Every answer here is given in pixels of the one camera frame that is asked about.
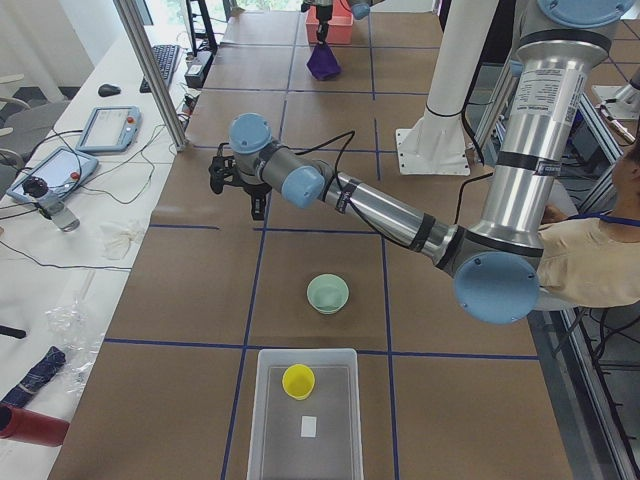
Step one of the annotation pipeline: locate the teach pendant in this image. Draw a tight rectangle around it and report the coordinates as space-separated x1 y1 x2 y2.
6 147 99 204
76 106 142 155

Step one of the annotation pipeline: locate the person in beige shirt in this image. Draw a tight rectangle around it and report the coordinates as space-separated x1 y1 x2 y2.
537 144 639 308

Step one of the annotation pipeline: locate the right teach pendant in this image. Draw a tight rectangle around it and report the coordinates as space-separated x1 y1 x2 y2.
76 106 142 155

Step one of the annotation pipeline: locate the crumpled clear plastic wrap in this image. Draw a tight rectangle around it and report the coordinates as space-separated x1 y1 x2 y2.
45 300 105 397

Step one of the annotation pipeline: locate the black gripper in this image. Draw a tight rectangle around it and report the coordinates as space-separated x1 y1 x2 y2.
300 0 333 23
208 154 272 220

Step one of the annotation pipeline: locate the mint green bowl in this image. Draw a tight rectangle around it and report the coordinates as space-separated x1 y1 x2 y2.
306 273 350 315

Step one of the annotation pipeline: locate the red water bottle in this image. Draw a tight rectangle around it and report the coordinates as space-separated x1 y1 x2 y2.
1 404 70 447

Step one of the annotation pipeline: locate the black computer mouse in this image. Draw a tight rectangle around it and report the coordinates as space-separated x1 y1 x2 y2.
97 84 121 98

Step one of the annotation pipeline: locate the yellow plastic cup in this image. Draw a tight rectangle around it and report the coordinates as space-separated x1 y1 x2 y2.
281 364 315 401

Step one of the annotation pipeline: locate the white label in box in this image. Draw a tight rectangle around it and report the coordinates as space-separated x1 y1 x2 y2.
300 415 317 438

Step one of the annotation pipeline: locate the purple cloth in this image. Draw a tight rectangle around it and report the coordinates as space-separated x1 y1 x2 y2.
306 43 342 81

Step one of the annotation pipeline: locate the white crumpled tissue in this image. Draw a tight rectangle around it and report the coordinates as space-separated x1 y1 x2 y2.
99 220 146 260

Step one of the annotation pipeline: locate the pink plastic bin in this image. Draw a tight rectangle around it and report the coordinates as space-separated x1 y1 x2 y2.
305 0 354 45

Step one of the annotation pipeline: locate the clear water bottle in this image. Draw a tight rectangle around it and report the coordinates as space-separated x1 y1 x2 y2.
22 176 80 232

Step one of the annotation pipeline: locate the black keyboard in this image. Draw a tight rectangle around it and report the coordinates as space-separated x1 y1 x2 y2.
151 44 181 88

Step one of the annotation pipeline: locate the black computer box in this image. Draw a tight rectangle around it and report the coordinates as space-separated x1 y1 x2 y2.
184 51 214 89

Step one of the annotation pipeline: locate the left teach pendant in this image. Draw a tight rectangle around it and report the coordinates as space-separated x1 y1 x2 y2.
6 147 99 204

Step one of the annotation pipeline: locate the aluminium frame post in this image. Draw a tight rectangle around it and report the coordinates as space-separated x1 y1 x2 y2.
113 0 188 152

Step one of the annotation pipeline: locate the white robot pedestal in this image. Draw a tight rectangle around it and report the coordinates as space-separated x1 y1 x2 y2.
396 0 499 176

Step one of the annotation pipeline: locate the clear plastic storage box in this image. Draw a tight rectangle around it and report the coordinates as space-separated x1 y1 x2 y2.
246 348 364 479

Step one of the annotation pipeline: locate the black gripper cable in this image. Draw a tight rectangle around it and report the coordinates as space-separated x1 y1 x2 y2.
292 129 357 201

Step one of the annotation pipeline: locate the folded blue umbrella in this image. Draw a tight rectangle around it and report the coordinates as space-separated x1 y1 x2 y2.
1 346 66 408

